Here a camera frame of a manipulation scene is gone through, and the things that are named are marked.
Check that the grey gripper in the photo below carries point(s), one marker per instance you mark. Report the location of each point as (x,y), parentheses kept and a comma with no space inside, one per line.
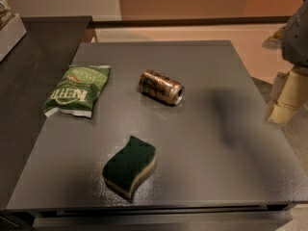
(296,38)

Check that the orange soda can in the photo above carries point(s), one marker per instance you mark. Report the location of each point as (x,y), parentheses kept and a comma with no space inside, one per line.
(161,87)

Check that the green yellow sponge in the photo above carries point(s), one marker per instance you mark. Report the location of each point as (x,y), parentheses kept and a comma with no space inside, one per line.
(129,165)

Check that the green chip bag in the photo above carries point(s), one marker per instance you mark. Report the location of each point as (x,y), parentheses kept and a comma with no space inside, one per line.
(78,90)

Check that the dark side counter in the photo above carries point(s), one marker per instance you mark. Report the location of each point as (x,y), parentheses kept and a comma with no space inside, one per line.
(27,75)

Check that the grey box at left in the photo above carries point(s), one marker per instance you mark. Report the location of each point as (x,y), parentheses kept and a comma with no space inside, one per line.
(11,35)

